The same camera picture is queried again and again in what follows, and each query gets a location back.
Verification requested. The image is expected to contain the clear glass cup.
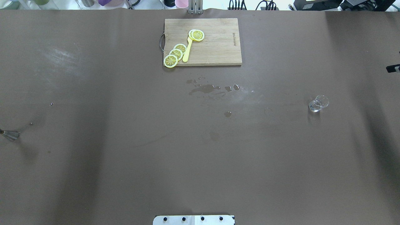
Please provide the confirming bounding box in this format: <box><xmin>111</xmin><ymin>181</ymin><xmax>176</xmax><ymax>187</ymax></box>
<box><xmin>308</xmin><ymin>95</ymin><xmax>329</xmax><ymax>113</ymax></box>

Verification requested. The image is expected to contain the steel double-ended jigger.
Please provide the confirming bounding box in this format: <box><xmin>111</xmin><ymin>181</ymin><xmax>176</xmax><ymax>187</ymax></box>
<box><xmin>0</xmin><ymin>129</ymin><xmax>20</xmax><ymax>141</ymax></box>

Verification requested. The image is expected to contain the pink plastic cup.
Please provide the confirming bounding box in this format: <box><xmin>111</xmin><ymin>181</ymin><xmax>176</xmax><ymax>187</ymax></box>
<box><xmin>175</xmin><ymin>0</ymin><xmax>189</xmax><ymax>9</ymax></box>

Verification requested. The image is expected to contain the lemon slice lower row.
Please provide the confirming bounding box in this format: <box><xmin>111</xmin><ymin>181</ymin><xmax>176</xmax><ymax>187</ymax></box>
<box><xmin>163</xmin><ymin>54</ymin><xmax>179</xmax><ymax>68</ymax></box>

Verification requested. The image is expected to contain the lemon slice row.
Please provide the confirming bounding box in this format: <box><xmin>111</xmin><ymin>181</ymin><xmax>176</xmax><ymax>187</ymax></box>
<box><xmin>174</xmin><ymin>43</ymin><xmax>187</xmax><ymax>53</ymax></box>
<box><xmin>163</xmin><ymin>54</ymin><xmax>179</xmax><ymax>68</ymax></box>
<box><xmin>169</xmin><ymin>48</ymin><xmax>184</xmax><ymax>61</ymax></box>

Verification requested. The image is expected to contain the lemon slice middle row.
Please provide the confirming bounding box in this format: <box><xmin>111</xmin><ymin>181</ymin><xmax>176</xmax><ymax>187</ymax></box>
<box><xmin>169</xmin><ymin>48</ymin><xmax>184</xmax><ymax>61</ymax></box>

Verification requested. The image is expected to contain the lemon slice upper row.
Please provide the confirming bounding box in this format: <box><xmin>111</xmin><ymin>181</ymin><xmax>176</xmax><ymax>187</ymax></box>
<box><xmin>174</xmin><ymin>43</ymin><xmax>187</xmax><ymax>53</ymax></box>

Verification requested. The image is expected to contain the bamboo cutting board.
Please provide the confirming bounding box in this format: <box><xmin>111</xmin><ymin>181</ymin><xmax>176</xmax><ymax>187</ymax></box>
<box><xmin>164</xmin><ymin>18</ymin><xmax>242</xmax><ymax>67</ymax></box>

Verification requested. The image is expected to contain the lemon slice on knife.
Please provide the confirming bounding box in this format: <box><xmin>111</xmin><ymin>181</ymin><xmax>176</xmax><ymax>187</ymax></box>
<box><xmin>188</xmin><ymin>29</ymin><xmax>205</xmax><ymax>42</ymax></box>

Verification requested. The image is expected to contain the brown table mat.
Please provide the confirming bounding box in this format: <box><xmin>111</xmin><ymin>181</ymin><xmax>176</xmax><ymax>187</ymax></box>
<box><xmin>1</xmin><ymin>9</ymin><xmax>399</xmax><ymax>225</ymax></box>

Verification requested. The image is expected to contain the aluminium frame post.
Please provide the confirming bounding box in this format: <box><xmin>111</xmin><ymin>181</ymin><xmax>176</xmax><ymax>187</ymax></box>
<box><xmin>187</xmin><ymin>0</ymin><xmax>204</xmax><ymax>14</ymax></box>

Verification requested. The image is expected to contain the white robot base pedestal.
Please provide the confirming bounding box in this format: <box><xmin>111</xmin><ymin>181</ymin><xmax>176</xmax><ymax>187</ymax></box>
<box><xmin>153</xmin><ymin>215</ymin><xmax>236</xmax><ymax>225</ymax></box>

